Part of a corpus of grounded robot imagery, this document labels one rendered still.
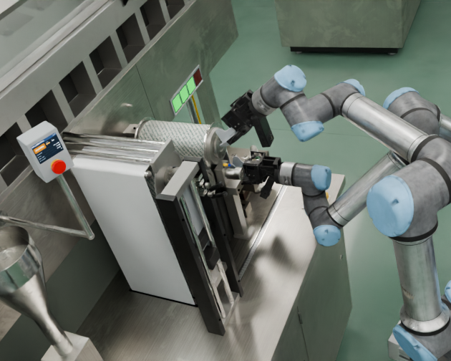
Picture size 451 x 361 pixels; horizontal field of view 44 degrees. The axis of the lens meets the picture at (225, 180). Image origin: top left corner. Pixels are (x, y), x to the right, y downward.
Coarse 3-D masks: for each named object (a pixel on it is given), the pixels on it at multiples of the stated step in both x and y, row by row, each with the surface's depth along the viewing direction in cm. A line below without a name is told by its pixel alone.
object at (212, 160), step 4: (216, 128) 172; (220, 128) 175; (140, 132) 181; (212, 132) 171; (212, 136) 170; (208, 140) 170; (212, 140) 170; (208, 144) 170; (212, 144) 171; (208, 148) 170; (212, 148) 171; (208, 152) 170; (212, 152) 171; (208, 156) 171; (212, 156) 172; (224, 156) 179; (212, 160) 172; (216, 160) 174; (216, 164) 175
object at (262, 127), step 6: (252, 120) 159; (258, 120) 158; (264, 120) 161; (258, 126) 160; (264, 126) 161; (258, 132) 161; (264, 132) 161; (270, 132) 164; (264, 138) 162; (270, 138) 163; (264, 144) 164; (270, 144) 164
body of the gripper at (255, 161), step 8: (256, 152) 183; (248, 160) 181; (256, 160) 180; (264, 160) 179; (272, 160) 178; (280, 160) 178; (248, 168) 180; (256, 168) 178; (264, 168) 179; (272, 168) 178; (248, 176) 183; (256, 176) 181; (264, 176) 182; (272, 176) 180
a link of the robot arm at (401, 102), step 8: (400, 88) 166; (408, 88) 166; (392, 96) 165; (400, 96) 163; (408, 96) 162; (416, 96) 162; (384, 104) 167; (392, 104) 163; (400, 104) 161; (408, 104) 159; (416, 104) 158; (424, 104) 160; (432, 104) 164; (392, 112) 162; (400, 112) 159; (408, 112) 157; (432, 112) 159; (440, 112) 164; (440, 120) 164; (448, 120) 167; (440, 128) 165; (448, 128) 166; (440, 136) 167; (448, 136) 167
